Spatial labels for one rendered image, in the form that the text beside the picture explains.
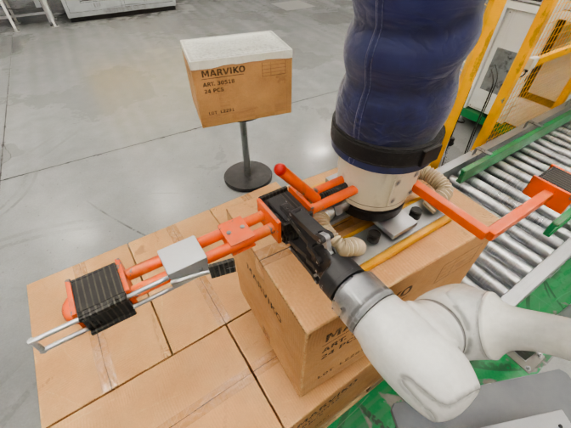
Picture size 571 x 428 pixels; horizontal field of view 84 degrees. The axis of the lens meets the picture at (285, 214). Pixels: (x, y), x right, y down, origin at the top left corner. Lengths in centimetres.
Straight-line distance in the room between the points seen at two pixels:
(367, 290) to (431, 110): 32
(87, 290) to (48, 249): 205
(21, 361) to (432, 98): 212
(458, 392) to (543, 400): 68
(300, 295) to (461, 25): 53
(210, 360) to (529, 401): 91
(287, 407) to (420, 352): 73
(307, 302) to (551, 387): 73
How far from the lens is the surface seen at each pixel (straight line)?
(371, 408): 175
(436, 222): 87
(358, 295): 50
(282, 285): 70
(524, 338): 58
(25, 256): 268
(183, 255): 59
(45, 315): 154
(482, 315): 57
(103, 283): 59
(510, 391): 111
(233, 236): 60
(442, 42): 57
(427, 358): 47
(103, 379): 131
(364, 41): 58
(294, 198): 66
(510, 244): 177
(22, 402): 210
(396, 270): 76
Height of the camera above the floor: 166
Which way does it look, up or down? 45 degrees down
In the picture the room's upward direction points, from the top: straight up
